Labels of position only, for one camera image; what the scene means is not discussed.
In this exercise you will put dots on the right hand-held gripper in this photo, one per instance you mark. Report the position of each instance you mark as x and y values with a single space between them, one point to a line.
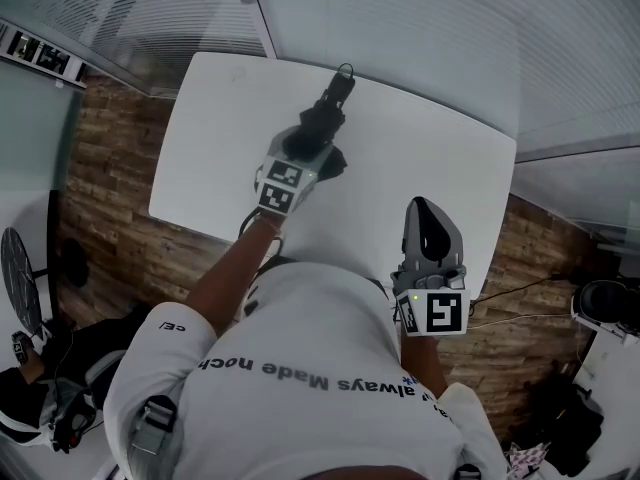
440 308

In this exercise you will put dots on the patterned pink cloth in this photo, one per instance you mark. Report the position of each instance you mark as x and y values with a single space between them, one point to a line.
527 463

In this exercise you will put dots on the person's white printed t-shirt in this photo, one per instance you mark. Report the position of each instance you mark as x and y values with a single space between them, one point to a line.
310 393

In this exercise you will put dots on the black bag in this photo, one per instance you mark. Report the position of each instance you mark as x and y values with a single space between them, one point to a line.
565 428

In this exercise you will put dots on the person's right forearm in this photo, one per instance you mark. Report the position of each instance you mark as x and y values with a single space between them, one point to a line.
422 365

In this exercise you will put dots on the white table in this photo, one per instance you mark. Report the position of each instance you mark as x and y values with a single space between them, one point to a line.
400 143

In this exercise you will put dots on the framed black and white pictures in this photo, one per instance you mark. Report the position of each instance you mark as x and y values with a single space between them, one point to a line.
42 58

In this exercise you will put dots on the black cloth item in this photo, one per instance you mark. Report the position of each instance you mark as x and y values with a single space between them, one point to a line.
325 113

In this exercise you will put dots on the black round mesh fan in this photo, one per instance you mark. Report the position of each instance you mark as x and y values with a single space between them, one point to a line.
20 280

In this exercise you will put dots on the person's left forearm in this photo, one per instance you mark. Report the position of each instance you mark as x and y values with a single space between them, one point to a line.
230 278

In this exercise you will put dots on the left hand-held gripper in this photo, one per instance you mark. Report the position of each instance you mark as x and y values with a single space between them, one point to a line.
282 188

